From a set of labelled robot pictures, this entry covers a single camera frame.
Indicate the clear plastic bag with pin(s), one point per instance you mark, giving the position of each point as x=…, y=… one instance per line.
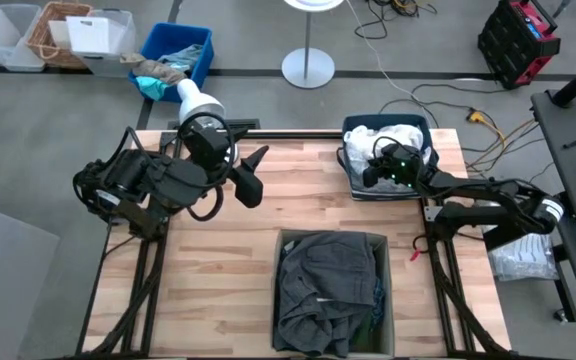
x=523, y=257

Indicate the blue plastic bin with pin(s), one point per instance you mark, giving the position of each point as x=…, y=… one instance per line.
x=168, y=37

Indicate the silver floor lamp stand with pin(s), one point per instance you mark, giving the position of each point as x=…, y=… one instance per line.
x=308, y=67

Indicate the teal garment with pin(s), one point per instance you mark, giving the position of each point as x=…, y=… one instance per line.
x=152, y=89

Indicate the dark grey garment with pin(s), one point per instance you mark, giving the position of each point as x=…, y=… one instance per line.
x=323, y=280

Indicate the green garment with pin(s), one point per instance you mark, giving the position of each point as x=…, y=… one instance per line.
x=363, y=340

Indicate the red clip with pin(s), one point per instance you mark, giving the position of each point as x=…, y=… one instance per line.
x=415, y=255

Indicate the black aluminium table frame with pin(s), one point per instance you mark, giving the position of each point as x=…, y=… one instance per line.
x=140, y=280

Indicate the brown garment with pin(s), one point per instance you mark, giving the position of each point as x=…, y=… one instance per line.
x=155, y=70

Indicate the red and black toolbox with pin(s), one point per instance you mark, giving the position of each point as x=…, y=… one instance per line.
x=515, y=40

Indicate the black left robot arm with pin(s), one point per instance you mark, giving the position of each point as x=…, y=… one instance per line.
x=168, y=180

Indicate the clear bin with white lid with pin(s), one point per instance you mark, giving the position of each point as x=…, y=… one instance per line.
x=100, y=37

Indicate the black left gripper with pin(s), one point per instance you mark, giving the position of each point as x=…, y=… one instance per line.
x=249, y=187

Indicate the light blue garment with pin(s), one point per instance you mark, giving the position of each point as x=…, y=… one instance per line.
x=185, y=56

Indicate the light grey garment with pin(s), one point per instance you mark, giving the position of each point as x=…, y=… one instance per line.
x=390, y=187

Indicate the blue patterned garment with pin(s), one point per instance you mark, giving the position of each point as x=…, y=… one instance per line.
x=378, y=302

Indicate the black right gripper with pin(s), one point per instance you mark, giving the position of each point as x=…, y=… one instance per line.
x=400, y=167

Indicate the yellow plug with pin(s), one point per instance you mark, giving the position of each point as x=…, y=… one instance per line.
x=475, y=117

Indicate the navy fabric bin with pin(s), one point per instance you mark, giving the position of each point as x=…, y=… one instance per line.
x=350, y=185

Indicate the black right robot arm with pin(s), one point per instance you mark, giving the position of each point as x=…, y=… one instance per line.
x=493, y=210

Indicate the wicker basket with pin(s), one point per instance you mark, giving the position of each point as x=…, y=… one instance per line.
x=50, y=40

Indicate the white garment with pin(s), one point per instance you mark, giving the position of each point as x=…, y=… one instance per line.
x=363, y=145

